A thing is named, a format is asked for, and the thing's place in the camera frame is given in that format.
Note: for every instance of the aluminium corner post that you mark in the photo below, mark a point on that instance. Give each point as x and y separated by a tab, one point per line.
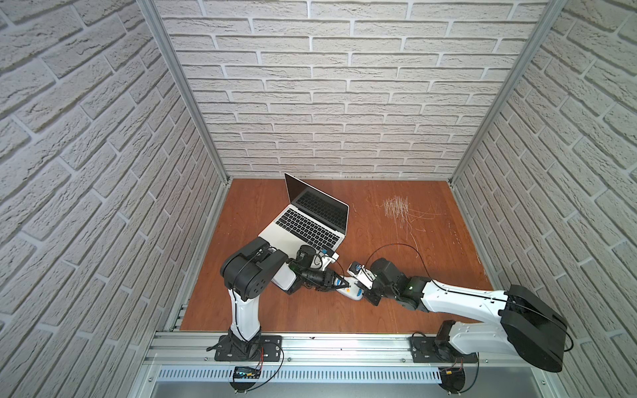
156	26
538	35

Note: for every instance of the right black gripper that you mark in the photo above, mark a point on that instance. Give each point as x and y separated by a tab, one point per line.
373	290

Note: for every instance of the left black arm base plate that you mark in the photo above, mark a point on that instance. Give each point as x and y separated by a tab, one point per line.
230	348

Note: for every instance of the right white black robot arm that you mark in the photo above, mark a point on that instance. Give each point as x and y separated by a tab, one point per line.
510	322

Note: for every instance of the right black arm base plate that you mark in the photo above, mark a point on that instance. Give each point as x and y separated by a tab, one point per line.
431	349

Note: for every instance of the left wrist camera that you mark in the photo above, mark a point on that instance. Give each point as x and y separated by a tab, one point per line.
323	259

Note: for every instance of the aluminium front rail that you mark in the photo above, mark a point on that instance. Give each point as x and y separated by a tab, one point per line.
303	349

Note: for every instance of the left green circuit board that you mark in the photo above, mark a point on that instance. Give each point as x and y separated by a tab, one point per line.
246	373

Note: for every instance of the silver laptop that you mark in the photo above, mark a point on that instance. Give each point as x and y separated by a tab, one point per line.
311	218

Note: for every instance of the right aluminium corner post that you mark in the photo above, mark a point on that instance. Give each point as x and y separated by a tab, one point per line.
538	35

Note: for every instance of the perforated white cable duct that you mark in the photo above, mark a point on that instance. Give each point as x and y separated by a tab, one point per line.
307	374

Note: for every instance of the white wireless mouse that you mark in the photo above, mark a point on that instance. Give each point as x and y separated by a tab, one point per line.
353	292

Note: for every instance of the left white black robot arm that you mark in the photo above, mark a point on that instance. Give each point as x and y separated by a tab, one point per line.
251	269

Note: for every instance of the left aluminium corner post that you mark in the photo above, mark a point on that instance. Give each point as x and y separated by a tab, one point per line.
156	26

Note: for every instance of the right round black controller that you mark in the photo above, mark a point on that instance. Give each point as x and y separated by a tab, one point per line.
452	380

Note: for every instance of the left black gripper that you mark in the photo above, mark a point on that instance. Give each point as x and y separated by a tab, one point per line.
323	279

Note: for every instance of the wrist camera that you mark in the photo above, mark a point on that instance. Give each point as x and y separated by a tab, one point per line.
364	277
323	259

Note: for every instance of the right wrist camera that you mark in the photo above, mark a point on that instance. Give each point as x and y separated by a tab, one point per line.
364	277

